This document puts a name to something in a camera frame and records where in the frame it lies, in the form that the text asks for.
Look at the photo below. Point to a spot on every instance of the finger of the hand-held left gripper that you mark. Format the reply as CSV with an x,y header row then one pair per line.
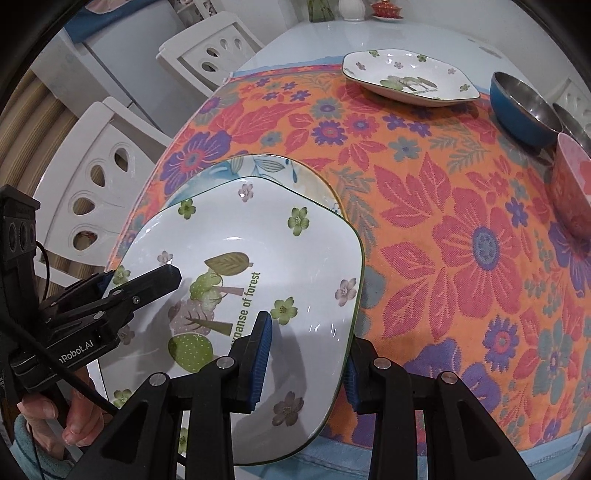
x,y
157,279
99,280

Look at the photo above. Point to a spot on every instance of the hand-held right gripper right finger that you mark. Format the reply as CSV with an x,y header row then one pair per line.
x,y
351,383

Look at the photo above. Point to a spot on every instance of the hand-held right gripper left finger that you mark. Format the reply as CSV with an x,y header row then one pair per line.
x,y
262,355

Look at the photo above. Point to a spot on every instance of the white forest print plate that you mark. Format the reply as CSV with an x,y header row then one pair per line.
x,y
406,69
277,258

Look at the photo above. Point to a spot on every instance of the white blue floral plate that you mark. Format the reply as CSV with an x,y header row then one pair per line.
x,y
277,168

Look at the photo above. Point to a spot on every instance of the pink bowl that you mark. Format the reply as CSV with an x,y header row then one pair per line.
x,y
570,194

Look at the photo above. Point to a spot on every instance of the blue steel bowl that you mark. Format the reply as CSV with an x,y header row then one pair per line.
x,y
512,115

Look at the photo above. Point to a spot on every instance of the person's left forearm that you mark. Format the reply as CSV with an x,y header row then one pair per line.
x,y
32,443

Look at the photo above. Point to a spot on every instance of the person's left hand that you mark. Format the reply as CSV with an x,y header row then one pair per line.
x,y
81,415

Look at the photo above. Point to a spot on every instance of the white chair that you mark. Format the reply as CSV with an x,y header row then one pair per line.
x,y
577,94
203,50
92,184

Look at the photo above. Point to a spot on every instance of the beige striped curtain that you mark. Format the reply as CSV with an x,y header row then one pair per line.
x,y
32,124

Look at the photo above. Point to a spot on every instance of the orange floral cloth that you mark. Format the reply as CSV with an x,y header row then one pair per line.
x,y
438,230

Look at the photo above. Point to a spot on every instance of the white refrigerator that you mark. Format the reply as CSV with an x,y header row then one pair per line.
x,y
115,69

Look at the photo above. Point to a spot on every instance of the blue refrigerator cover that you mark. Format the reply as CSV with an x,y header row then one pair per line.
x,y
106,21

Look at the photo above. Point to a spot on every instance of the glass vase with flowers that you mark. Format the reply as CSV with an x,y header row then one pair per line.
x,y
321,10

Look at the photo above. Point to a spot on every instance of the white vase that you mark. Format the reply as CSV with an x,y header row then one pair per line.
x,y
354,9

